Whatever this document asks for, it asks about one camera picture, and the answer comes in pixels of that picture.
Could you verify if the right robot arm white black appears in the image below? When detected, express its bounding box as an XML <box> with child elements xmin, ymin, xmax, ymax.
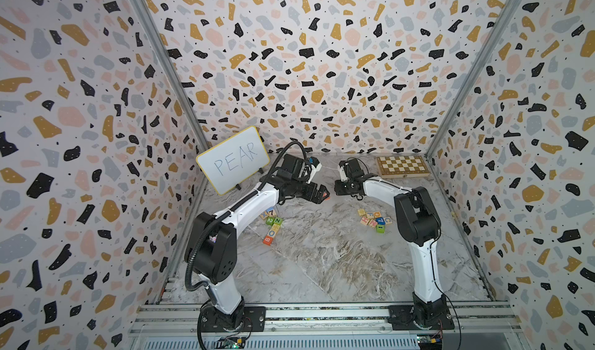
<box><xmin>334</xmin><ymin>158</ymin><xmax>449</xmax><ymax>328</ymax></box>

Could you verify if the wooden chessboard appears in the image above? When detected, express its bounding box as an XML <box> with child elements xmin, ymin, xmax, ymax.
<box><xmin>376</xmin><ymin>156</ymin><xmax>430</xmax><ymax>179</ymax></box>

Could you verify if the red block left pile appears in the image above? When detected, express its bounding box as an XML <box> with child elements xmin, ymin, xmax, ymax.
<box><xmin>263</xmin><ymin>236</ymin><xmax>274</xmax><ymax>246</ymax></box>

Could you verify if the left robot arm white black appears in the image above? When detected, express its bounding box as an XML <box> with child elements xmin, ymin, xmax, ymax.
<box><xmin>184</xmin><ymin>154</ymin><xmax>329</xmax><ymax>331</ymax></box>

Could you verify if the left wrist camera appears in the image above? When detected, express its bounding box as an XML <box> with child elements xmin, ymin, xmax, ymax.
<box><xmin>305</xmin><ymin>156</ymin><xmax>322</xmax><ymax>184</ymax></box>

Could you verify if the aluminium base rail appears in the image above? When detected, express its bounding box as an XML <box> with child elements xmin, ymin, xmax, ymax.
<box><xmin>130</xmin><ymin>301</ymin><xmax>530</xmax><ymax>349</ymax></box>

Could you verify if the whiteboard with PEAR text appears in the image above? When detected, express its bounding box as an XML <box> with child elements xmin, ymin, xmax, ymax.
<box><xmin>196</xmin><ymin>126</ymin><xmax>271</xmax><ymax>195</ymax></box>

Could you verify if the green N block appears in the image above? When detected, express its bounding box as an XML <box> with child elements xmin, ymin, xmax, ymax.
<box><xmin>266</xmin><ymin>217</ymin><xmax>284</xmax><ymax>226</ymax></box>

